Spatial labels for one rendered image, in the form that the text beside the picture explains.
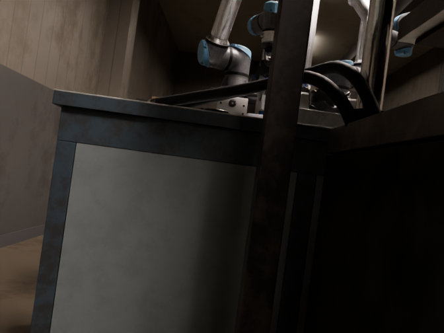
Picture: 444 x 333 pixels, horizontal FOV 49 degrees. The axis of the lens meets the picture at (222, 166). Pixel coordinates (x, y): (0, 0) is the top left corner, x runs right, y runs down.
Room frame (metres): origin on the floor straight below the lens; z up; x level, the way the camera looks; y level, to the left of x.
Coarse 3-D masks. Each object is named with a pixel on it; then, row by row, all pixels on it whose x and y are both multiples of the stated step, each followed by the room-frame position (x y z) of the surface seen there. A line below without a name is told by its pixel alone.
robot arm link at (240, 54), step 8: (232, 48) 2.30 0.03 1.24; (240, 48) 2.30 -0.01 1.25; (232, 56) 2.28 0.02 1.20; (240, 56) 2.30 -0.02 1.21; (248, 56) 2.33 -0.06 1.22; (232, 64) 2.30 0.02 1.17; (240, 64) 2.31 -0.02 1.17; (248, 64) 2.33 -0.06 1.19; (240, 72) 2.31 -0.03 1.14; (248, 72) 2.35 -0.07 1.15
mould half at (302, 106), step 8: (304, 96) 1.52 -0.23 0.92; (304, 104) 1.52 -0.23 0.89; (352, 104) 1.53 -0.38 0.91; (304, 112) 1.40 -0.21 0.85; (312, 112) 1.40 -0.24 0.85; (320, 112) 1.40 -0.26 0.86; (328, 112) 1.40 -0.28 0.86; (304, 120) 1.40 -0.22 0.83; (312, 120) 1.40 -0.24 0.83; (320, 120) 1.40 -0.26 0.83; (328, 120) 1.40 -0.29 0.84; (336, 120) 1.40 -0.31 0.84
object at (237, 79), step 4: (228, 72) 2.32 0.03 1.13; (232, 72) 2.31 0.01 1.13; (236, 72) 2.30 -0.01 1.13; (228, 76) 2.32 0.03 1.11; (232, 76) 2.31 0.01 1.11; (236, 76) 2.30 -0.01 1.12; (240, 76) 2.31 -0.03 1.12; (244, 76) 2.32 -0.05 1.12; (224, 80) 2.33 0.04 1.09; (228, 80) 2.31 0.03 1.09; (232, 80) 2.30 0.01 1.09; (236, 80) 2.30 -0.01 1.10; (240, 80) 2.30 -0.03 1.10; (244, 80) 2.32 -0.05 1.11; (224, 84) 2.32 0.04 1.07; (228, 84) 2.30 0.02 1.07; (232, 84) 2.29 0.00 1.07; (236, 84) 2.29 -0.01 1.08
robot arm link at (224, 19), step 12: (228, 0) 2.14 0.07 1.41; (240, 0) 2.16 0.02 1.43; (228, 12) 2.16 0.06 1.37; (216, 24) 2.21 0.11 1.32; (228, 24) 2.20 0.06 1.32; (216, 36) 2.22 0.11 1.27; (228, 36) 2.24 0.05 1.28; (204, 48) 2.23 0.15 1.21; (216, 48) 2.23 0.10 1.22; (228, 48) 2.29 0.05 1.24; (204, 60) 2.25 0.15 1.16; (216, 60) 2.26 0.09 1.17; (228, 60) 2.28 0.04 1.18
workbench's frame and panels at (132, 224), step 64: (64, 128) 1.26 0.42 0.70; (128, 128) 1.27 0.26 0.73; (192, 128) 1.27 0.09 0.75; (256, 128) 1.26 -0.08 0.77; (320, 128) 1.27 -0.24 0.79; (64, 192) 1.26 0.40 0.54; (128, 192) 1.27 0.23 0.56; (192, 192) 1.28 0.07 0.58; (320, 192) 1.29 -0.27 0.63; (64, 256) 1.27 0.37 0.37; (128, 256) 1.27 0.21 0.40; (192, 256) 1.28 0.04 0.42; (64, 320) 1.27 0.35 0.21; (128, 320) 1.27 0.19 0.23; (192, 320) 1.28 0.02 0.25
